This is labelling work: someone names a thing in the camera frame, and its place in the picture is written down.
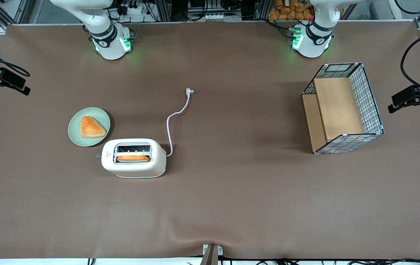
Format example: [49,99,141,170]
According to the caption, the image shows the white two-slot toaster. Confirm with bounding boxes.
[101,138,167,179]

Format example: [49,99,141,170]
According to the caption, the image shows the pale green round plate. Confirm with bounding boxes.
[68,107,111,147]

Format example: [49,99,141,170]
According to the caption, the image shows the light wooden step shelf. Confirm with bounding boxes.
[302,77,366,153]

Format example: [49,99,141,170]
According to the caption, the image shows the triangular golden pastry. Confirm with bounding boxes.
[80,116,106,139]

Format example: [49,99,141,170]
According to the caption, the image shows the orange toast slice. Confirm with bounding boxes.
[117,155,150,163]

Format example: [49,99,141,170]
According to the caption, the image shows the white power strip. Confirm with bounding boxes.
[120,0,150,15]

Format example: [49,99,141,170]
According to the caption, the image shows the bag of bread rolls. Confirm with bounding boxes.
[268,0,314,21]

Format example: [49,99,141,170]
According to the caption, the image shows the white terminal block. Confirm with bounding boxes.
[203,13,232,21]

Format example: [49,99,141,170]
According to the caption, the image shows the brown table mat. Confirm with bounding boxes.
[0,20,420,260]

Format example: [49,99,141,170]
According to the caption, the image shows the metal table edge clamp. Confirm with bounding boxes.
[200,244,224,265]

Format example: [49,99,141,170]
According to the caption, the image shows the black wire mesh basket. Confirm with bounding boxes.
[301,62,385,155]

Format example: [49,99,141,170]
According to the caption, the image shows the dark aluminium frame struts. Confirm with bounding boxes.
[0,0,30,35]

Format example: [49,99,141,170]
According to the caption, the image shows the white toaster power cord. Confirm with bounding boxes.
[165,88,195,157]

